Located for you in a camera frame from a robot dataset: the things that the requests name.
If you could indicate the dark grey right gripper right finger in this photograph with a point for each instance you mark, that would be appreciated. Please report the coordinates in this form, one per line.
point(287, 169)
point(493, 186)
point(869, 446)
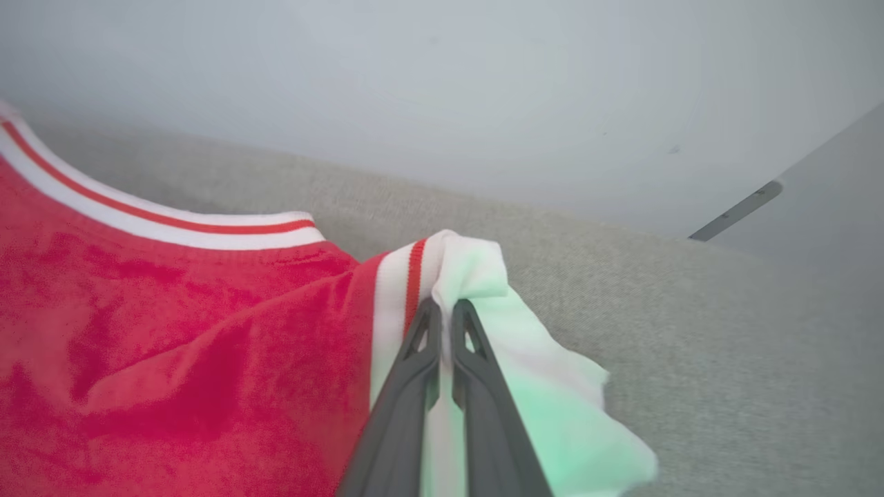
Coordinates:
point(490, 428)

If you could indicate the grey fabric sofa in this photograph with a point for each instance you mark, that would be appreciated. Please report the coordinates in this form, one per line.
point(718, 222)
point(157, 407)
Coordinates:
point(725, 379)

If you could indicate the grey metal bracket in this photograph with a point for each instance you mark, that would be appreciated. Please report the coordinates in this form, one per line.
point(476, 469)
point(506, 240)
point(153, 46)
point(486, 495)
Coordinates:
point(739, 210)

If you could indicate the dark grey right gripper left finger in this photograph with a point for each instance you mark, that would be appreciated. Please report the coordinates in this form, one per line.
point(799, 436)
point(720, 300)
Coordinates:
point(400, 414)

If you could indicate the red and white jersey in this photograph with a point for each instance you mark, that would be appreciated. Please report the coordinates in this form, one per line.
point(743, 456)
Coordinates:
point(173, 345)

